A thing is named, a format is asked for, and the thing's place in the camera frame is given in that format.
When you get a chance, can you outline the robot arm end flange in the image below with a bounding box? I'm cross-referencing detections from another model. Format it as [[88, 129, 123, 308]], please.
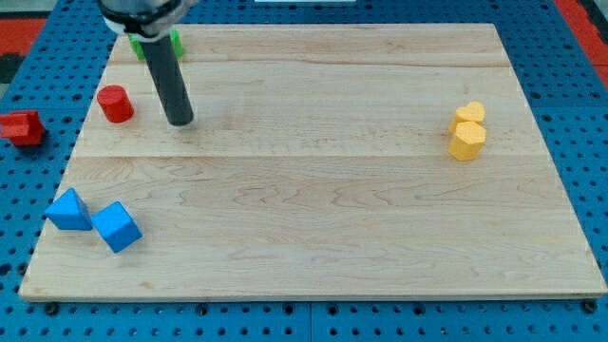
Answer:
[[97, 0, 199, 39]]

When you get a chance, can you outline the blue cube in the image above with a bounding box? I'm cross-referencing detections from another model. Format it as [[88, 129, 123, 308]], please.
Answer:
[[91, 201, 143, 253]]

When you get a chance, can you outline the light wooden board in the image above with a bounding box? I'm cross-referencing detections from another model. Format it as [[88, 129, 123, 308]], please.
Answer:
[[20, 24, 607, 302]]

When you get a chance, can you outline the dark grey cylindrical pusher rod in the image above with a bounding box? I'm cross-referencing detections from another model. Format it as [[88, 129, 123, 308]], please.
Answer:
[[141, 36, 194, 126]]

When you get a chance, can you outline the yellow hexagon block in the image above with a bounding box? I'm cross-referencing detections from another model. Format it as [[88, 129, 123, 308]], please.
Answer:
[[447, 122, 486, 162]]

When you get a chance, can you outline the yellow heart block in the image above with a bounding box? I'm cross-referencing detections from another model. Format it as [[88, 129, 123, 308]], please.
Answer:
[[448, 101, 486, 133]]

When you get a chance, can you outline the red cylinder block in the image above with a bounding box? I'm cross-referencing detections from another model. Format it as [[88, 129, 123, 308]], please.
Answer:
[[96, 85, 134, 124]]

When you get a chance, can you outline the green block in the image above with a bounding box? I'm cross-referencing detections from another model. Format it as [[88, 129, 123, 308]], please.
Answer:
[[127, 28, 184, 61]]

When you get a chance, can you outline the blue triangular prism block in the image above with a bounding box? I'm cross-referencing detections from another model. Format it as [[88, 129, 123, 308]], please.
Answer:
[[44, 188, 93, 231]]

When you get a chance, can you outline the red star-shaped block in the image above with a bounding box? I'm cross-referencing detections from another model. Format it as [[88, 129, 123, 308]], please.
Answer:
[[1, 110, 46, 146]]

